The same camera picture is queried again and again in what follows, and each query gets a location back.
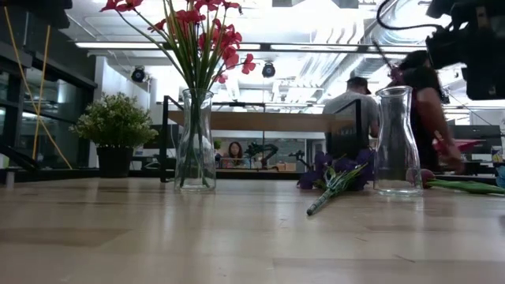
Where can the dark red artificial tulip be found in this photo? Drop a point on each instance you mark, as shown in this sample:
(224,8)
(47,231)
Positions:
(465,186)

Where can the clear glass vase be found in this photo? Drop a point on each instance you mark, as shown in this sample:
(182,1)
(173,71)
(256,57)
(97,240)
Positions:
(396,158)
(185,165)

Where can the purple artificial flower bunch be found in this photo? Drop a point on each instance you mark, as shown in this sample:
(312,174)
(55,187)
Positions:
(335,181)

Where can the red artificial flower bunch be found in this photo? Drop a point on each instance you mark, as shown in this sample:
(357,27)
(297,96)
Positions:
(229,39)

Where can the black background robot arm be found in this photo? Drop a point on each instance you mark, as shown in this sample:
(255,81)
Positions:
(264,152)

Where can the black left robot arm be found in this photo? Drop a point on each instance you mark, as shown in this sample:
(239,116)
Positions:
(39,3)

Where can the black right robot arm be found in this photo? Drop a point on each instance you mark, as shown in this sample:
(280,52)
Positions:
(473,10)

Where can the person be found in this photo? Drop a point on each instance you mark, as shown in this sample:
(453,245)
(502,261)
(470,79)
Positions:
(422,83)
(351,106)
(235,152)

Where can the black computer monitor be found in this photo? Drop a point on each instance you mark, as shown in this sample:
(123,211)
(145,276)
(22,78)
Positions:
(493,132)

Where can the round black ceiling fixture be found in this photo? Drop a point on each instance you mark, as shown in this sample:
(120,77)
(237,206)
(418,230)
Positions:
(138,75)
(268,70)

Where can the long ceiling light strip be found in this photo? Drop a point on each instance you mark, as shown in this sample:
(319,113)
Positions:
(118,45)

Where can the potted green plant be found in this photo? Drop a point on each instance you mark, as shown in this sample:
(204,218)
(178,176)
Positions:
(114,122)

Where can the wooden shelf black metal frame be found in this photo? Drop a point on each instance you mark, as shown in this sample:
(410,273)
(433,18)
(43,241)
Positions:
(256,121)

